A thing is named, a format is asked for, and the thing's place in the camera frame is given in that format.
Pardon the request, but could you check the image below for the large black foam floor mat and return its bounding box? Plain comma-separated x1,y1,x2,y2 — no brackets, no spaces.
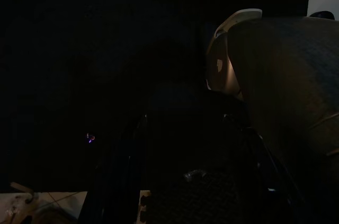
0,0,313,224

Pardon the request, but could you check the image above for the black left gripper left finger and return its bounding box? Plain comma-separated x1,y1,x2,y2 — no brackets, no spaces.
87,114,148,224

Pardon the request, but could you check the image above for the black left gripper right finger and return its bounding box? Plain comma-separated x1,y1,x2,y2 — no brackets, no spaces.
224,114,313,224

